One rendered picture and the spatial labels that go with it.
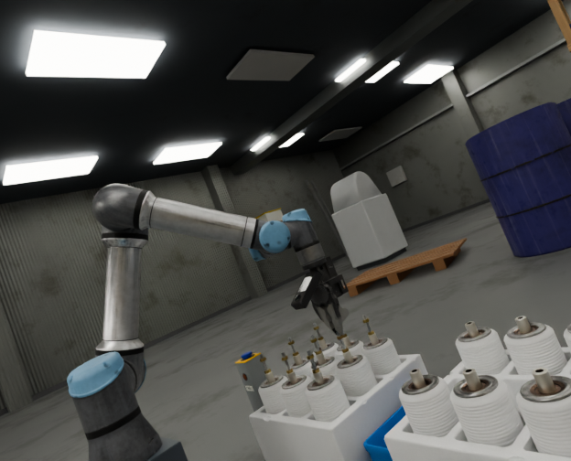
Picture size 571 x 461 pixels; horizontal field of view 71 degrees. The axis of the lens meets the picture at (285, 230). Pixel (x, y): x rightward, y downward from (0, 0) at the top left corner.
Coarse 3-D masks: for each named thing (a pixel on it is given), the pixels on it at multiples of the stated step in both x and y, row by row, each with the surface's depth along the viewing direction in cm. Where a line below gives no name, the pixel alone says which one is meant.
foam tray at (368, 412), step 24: (408, 360) 114; (384, 384) 105; (360, 408) 98; (384, 408) 102; (264, 432) 116; (288, 432) 106; (312, 432) 98; (336, 432) 92; (360, 432) 96; (264, 456) 120; (288, 456) 110; (312, 456) 100; (336, 456) 93; (360, 456) 94
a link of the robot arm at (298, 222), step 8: (288, 216) 111; (296, 216) 110; (304, 216) 111; (288, 224) 110; (296, 224) 110; (304, 224) 110; (312, 224) 113; (296, 232) 110; (304, 232) 110; (312, 232) 111; (296, 240) 110; (304, 240) 110; (312, 240) 110; (296, 248) 111; (304, 248) 110
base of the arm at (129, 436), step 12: (120, 420) 84; (132, 420) 86; (144, 420) 89; (96, 432) 83; (108, 432) 83; (120, 432) 83; (132, 432) 85; (144, 432) 86; (156, 432) 91; (96, 444) 83; (108, 444) 82; (120, 444) 82; (132, 444) 83; (144, 444) 85; (156, 444) 87; (96, 456) 82; (108, 456) 82; (120, 456) 81; (132, 456) 82; (144, 456) 83
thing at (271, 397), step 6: (276, 384) 117; (282, 384) 118; (258, 390) 120; (264, 390) 117; (270, 390) 116; (276, 390) 116; (264, 396) 117; (270, 396) 116; (276, 396) 116; (264, 402) 118; (270, 402) 117; (276, 402) 116; (282, 402) 116; (264, 408) 119; (270, 408) 117; (276, 408) 116; (282, 408) 116
